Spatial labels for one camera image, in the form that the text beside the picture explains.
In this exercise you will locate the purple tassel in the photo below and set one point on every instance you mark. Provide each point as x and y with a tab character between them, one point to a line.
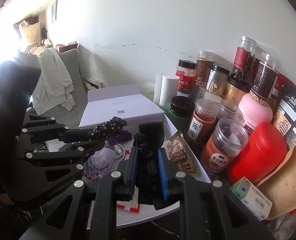
123	137

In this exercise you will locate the white medicine box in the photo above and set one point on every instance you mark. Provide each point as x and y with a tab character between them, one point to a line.
255	200

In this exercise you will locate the black polka dot hair bow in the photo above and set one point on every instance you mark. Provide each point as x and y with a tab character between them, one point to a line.
108	127

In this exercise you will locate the dark green jar black lid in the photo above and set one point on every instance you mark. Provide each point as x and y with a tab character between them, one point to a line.
181	110

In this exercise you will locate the white cardboard box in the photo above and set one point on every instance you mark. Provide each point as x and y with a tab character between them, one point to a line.
148	217

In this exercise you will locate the red label jar black lid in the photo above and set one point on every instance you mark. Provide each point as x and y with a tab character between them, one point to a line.
185	82

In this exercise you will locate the jar with white label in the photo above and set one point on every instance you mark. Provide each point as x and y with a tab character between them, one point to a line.
200	125

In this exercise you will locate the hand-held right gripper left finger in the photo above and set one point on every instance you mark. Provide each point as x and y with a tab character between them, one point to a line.
133	172

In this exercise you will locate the tan paper bag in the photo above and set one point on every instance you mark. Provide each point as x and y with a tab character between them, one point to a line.
282	166

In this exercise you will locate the red canister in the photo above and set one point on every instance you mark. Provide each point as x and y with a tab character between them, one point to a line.
260	152

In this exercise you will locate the white paper roll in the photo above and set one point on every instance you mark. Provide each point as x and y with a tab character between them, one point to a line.
169	90

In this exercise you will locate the ribbed white roll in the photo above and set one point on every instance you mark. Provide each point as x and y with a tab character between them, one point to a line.
156	87

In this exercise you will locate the small clear jar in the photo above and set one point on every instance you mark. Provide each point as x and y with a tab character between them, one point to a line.
227	110

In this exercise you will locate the white lid jar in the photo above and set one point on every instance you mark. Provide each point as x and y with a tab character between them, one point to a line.
211	96

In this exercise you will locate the black lid jar yellow powder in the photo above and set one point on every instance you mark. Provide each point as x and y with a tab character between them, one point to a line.
235	90

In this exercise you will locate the pink bottle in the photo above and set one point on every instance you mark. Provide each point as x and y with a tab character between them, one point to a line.
255	112

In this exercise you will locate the tall jar red label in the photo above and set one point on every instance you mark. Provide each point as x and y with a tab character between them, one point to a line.
242	55

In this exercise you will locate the black cloth pouch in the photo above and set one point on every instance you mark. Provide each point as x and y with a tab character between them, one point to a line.
148	165

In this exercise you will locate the tall jar brown contents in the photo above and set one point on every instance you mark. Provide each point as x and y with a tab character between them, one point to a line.
204	67

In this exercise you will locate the black printed bag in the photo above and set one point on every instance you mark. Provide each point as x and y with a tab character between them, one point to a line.
292	115

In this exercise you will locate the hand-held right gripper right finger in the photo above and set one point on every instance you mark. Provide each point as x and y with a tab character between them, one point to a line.
163	175

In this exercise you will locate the white wooden frame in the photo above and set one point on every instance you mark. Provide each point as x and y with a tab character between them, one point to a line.
93	82

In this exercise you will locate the white box lid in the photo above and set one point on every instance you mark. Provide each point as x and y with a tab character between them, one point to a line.
118	105

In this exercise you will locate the clear jar orange label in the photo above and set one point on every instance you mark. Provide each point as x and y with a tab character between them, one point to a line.
217	160

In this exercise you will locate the tall jar dark label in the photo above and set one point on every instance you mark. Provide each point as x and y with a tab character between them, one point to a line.
264	77

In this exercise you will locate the speckled kraft paper bag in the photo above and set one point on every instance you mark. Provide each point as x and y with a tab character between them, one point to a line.
287	187

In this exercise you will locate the grey chair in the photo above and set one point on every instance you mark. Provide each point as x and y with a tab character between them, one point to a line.
73	62

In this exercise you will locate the gold green snack packet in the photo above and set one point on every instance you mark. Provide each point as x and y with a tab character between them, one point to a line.
180	155

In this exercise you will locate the red white sachet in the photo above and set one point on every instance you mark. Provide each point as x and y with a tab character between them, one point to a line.
130	206

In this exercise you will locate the pile of household clutter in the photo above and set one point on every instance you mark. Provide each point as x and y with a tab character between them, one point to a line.
33	35

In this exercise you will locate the black lid jar dried slices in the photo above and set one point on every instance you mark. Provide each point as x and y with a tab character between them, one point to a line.
216	82

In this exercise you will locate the light grey garment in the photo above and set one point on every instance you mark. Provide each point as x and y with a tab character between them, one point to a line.
53	80

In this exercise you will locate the wall picture frame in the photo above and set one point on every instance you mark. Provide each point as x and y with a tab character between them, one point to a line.
54	11

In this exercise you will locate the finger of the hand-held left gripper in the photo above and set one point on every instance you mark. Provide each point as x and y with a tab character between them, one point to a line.
58	155
75	135

